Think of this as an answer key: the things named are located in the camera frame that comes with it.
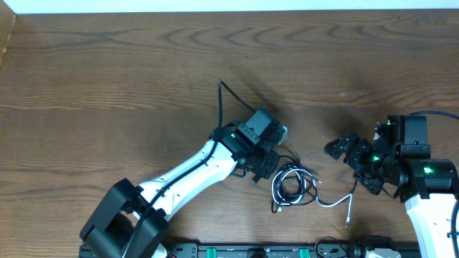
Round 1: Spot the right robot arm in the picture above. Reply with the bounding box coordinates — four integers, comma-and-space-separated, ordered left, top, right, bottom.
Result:
324, 111, 458, 257

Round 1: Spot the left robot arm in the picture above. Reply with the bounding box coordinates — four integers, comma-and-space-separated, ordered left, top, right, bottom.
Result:
80, 109, 288, 258

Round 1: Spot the white cable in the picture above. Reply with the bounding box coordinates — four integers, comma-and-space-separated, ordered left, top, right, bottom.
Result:
272, 168, 355, 229

